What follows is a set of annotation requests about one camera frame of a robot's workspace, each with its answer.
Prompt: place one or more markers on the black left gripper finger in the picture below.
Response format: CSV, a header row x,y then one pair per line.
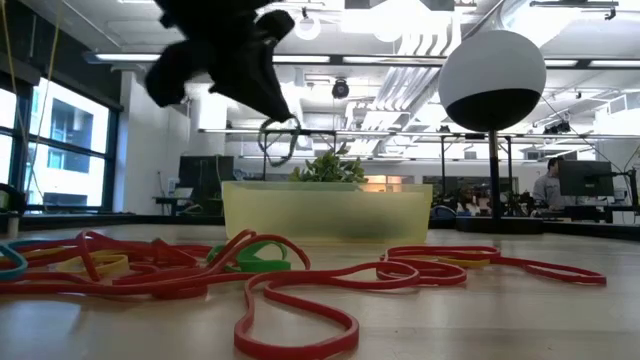
x,y
277,85
245,85

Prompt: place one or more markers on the black resistance band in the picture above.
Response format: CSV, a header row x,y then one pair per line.
x,y
297,140

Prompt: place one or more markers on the yellow rubber band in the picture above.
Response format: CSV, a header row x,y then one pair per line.
x,y
465,262
120,264

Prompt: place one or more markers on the teal rubber band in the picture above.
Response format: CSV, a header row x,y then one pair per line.
x,y
21,260

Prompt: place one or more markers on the yellow translucent plastic bin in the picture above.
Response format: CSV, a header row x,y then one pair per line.
x,y
325,210

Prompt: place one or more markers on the green rubber band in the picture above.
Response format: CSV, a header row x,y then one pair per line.
x,y
265,265

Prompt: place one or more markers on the long red rubber band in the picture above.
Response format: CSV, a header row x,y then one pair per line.
x,y
242,322

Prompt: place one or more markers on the long ceiling light strip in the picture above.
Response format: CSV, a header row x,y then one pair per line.
x,y
305,58
395,59
125,57

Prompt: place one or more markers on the black ceiling spotlight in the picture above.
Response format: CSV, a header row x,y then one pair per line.
x,y
340,89

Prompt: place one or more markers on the black computer monitor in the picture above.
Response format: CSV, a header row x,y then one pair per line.
x,y
205,172
585,177

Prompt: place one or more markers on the small green artificial plant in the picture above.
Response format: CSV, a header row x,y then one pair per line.
x,y
327,170

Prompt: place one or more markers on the person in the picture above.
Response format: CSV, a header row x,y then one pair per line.
x,y
547,192

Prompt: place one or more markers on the black metal rig frame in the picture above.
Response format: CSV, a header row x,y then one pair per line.
x,y
443,165
320,132

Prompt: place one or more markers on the black window frame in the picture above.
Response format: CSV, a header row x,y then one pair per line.
x,y
114,160

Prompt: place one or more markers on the black aluminium table frame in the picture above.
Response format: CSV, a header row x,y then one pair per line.
x,y
100,221

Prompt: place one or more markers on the small grey post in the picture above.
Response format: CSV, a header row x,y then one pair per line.
x,y
13,225

